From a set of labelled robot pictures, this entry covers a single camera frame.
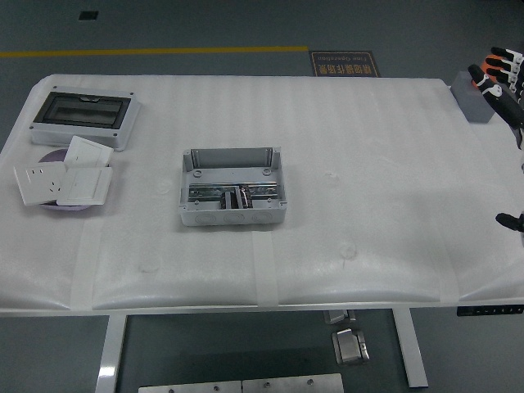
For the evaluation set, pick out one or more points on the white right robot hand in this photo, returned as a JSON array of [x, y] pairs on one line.
[[507, 106]]

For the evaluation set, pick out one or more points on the open grey junction box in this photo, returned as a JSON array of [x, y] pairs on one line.
[[231, 172]]

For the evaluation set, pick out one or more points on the grey distribution box dark window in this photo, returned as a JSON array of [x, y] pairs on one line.
[[82, 110]]

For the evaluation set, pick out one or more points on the grey block holder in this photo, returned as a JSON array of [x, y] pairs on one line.
[[475, 106]]

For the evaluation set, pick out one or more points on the orange cylinder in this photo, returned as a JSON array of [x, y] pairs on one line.
[[490, 63]]

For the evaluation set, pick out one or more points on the black floor sign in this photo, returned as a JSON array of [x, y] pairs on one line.
[[344, 64]]

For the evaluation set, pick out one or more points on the black table control panel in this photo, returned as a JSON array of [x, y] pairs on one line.
[[491, 310]]

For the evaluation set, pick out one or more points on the white foam table mat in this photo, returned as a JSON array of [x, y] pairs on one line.
[[245, 106]]

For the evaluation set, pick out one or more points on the white table leg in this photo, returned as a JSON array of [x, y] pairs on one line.
[[110, 352], [411, 352]]

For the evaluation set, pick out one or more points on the small silver metal block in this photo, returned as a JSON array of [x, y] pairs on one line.
[[337, 317]]

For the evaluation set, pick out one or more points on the yellow floor tape line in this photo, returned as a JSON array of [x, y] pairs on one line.
[[163, 51]]

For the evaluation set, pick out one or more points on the black floor hatch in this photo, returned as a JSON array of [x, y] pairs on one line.
[[88, 15]]

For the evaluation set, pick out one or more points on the white tape strip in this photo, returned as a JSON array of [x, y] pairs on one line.
[[85, 270]]

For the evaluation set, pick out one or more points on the purple round plate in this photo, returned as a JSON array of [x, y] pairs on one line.
[[53, 157]]

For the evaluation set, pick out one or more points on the grey metal base plate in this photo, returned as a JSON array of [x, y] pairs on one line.
[[188, 388], [292, 385]]

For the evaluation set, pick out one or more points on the white wall switch plate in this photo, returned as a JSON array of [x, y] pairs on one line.
[[88, 152], [84, 186]]

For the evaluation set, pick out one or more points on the white wall socket plate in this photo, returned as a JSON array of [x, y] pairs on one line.
[[39, 184]]

